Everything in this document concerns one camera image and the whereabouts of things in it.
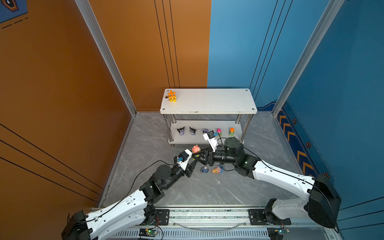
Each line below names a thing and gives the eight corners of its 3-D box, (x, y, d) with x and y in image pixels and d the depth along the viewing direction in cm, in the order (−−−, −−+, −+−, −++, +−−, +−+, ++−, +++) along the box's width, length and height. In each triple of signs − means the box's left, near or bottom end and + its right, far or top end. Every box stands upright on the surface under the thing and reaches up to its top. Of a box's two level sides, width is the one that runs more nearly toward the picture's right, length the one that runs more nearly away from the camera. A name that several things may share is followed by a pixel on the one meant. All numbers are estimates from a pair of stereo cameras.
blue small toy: (211, 173, 89) (212, 171, 87) (211, 167, 92) (211, 165, 90) (224, 173, 89) (225, 171, 87) (223, 167, 92) (224, 165, 90)
